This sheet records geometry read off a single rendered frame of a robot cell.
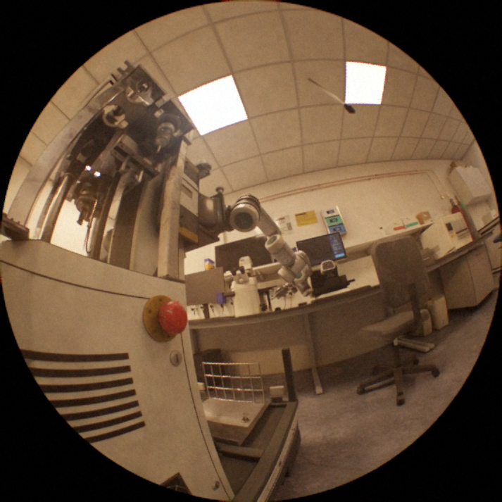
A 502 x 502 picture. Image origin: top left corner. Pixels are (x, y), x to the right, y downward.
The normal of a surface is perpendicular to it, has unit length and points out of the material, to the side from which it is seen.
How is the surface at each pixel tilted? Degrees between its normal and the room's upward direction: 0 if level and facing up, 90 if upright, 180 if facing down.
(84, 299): 90
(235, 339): 90
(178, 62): 180
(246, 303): 91
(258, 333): 90
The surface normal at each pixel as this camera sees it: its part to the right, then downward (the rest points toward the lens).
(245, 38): 0.15, 0.92
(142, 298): 0.92, -0.26
